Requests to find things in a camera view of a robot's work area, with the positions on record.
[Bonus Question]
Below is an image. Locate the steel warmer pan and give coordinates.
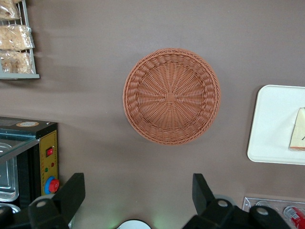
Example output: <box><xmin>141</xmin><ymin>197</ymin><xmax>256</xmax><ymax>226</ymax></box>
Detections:
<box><xmin>0</xmin><ymin>142</ymin><xmax>20</xmax><ymax>203</ymax></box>

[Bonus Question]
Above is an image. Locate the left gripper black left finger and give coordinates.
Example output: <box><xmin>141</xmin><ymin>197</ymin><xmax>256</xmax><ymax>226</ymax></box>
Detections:
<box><xmin>0</xmin><ymin>173</ymin><xmax>86</xmax><ymax>229</ymax></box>

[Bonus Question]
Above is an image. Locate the tray of packaged pastries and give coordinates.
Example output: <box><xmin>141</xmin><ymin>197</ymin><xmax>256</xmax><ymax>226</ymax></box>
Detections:
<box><xmin>0</xmin><ymin>0</ymin><xmax>40</xmax><ymax>80</ymax></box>

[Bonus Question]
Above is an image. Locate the round brown wicker basket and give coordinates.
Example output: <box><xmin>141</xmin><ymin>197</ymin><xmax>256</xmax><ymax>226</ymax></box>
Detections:
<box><xmin>122</xmin><ymin>48</ymin><xmax>221</xmax><ymax>146</ymax></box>

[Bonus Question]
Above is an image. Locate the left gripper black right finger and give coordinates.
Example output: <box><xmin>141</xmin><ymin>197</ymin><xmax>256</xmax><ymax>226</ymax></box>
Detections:
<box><xmin>182</xmin><ymin>173</ymin><xmax>292</xmax><ymax>229</ymax></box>

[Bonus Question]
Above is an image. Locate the black food warmer cabinet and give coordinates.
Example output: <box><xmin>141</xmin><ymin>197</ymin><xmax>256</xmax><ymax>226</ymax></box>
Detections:
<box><xmin>0</xmin><ymin>116</ymin><xmax>59</xmax><ymax>215</ymax></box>

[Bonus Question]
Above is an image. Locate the clear acrylic bottle rack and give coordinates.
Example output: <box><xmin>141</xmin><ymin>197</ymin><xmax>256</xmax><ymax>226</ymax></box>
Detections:
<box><xmin>242</xmin><ymin>197</ymin><xmax>305</xmax><ymax>229</ymax></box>

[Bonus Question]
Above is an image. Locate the cream rectangular tray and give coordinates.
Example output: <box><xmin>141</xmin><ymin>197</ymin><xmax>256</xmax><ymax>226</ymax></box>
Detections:
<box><xmin>247</xmin><ymin>84</ymin><xmax>305</xmax><ymax>165</ymax></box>

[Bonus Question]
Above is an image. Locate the bagged fried snack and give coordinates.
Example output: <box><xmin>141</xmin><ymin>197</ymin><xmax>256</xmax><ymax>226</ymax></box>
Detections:
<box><xmin>0</xmin><ymin>24</ymin><xmax>34</xmax><ymax>51</ymax></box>
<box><xmin>0</xmin><ymin>0</ymin><xmax>21</xmax><ymax>20</ymax></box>
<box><xmin>0</xmin><ymin>51</ymin><xmax>34</xmax><ymax>74</ymax></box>

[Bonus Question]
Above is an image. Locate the triangular sandwich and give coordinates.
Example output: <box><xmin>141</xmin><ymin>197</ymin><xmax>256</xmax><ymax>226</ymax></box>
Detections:
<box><xmin>288</xmin><ymin>107</ymin><xmax>305</xmax><ymax>152</ymax></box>

